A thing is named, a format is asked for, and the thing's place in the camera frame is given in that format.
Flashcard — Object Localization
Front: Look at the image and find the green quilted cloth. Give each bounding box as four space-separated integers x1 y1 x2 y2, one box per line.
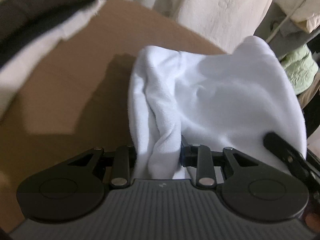
280 44 319 95

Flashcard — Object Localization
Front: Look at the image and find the white towel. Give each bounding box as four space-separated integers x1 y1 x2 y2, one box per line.
127 35 308 180

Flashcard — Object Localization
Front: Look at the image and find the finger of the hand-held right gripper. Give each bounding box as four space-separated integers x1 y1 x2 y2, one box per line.
263 131 308 177

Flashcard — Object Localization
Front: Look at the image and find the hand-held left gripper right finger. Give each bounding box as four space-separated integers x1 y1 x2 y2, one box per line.
180 135 259 188

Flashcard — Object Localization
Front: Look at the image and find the cream bag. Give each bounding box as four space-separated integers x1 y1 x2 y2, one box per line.
276 0 320 33

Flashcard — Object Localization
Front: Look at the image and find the white cord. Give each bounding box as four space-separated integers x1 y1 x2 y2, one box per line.
266 0 317 42

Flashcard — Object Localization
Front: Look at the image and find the white hanging sheet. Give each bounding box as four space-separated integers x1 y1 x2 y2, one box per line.
132 0 277 54

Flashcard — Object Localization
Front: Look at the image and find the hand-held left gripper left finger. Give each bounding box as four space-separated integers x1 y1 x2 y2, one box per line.
67 145 138 188

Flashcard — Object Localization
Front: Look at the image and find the person's right hand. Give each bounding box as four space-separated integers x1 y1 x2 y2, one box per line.
305 212 320 233

